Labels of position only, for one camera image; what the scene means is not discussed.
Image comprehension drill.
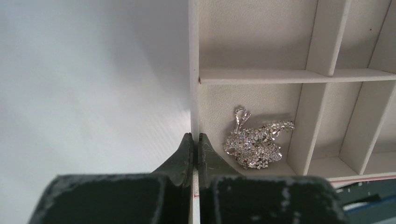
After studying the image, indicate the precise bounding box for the pink compartment tray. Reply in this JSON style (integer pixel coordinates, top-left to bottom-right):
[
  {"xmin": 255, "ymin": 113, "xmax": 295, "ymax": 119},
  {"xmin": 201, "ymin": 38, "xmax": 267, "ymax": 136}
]
[{"xmin": 188, "ymin": 0, "xmax": 396, "ymax": 184}]

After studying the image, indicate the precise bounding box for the black mounting rail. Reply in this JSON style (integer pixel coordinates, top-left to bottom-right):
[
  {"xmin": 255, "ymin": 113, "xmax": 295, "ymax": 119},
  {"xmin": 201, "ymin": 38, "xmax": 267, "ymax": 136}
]
[{"xmin": 336, "ymin": 179, "xmax": 396, "ymax": 224}]

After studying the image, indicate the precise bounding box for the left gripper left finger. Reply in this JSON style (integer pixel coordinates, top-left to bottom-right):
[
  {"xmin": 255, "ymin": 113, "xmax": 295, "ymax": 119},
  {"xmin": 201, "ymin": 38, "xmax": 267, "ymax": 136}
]
[{"xmin": 29, "ymin": 133, "xmax": 194, "ymax": 224}]

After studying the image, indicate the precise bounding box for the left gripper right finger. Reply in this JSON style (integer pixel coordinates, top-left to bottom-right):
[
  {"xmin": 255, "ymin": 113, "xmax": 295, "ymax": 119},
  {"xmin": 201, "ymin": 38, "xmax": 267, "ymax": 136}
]
[{"xmin": 197, "ymin": 133, "xmax": 348, "ymax": 224}]

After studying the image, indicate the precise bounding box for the silver chain pile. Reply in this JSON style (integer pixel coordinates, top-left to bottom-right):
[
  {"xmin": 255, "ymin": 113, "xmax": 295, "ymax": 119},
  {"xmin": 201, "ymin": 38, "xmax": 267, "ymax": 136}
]
[{"xmin": 223, "ymin": 107, "xmax": 296, "ymax": 170}]

